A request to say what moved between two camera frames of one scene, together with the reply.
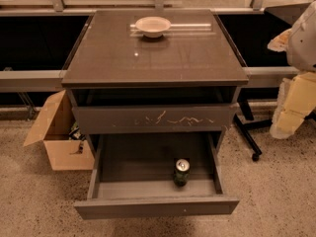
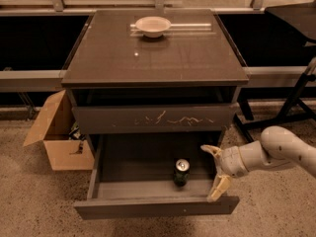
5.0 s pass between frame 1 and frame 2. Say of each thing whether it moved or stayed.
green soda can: stayed
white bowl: stayed
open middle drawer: stayed
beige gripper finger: moved
